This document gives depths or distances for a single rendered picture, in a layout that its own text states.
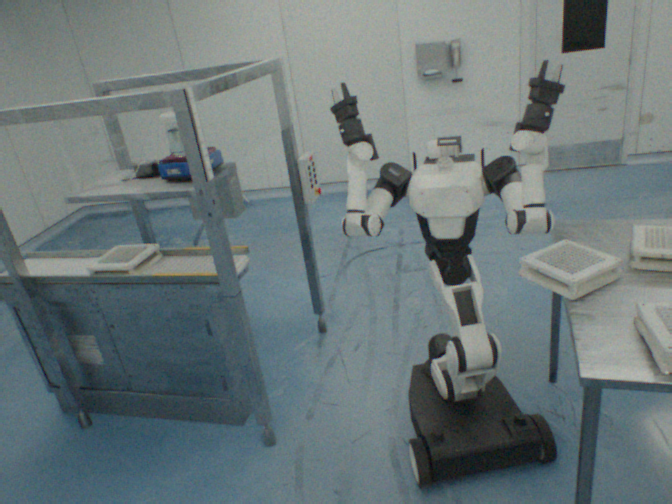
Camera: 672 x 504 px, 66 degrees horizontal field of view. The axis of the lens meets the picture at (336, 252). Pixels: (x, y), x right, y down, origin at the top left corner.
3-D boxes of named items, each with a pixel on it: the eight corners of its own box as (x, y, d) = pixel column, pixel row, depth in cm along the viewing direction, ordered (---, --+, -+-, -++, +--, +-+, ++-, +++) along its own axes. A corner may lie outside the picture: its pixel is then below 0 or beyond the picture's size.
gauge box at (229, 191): (246, 209, 239) (236, 168, 231) (236, 218, 230) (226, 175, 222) (204, 211, 245) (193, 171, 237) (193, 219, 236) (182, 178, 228)
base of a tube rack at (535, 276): (621, 277, 182) (622, 271, 181) (572, 300, 173) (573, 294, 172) (564, 254, 202) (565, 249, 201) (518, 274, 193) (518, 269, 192)
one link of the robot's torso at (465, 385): (433, 378, 241) (445, 333, 202) (474, 370, 242) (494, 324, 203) (443, 410, 233) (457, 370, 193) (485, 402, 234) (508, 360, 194)
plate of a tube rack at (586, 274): (623, 264, 180) (623, 259, 179) (573, 287, 171) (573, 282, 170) (565, 243, 200) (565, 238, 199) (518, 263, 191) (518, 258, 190)
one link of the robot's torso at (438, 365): (431, 378, 248) (429, 355, 242) (471, 370, 249) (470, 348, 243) (444, 406, 229) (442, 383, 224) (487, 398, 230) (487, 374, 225)
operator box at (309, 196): (321, 193, 310) (314, 151, 299) (313, 203, 295) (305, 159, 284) (311, 194, 311) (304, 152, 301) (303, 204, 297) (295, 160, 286)
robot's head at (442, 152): (431, 161, 198) (429, 138, 194) (458, 160, 194) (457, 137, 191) (429, 166, 192) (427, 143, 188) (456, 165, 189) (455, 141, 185)
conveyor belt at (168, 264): (250, 264, 246) (248, 254, 244) (228, 290, 224) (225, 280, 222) (27, 267, 284) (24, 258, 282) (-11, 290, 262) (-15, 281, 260)
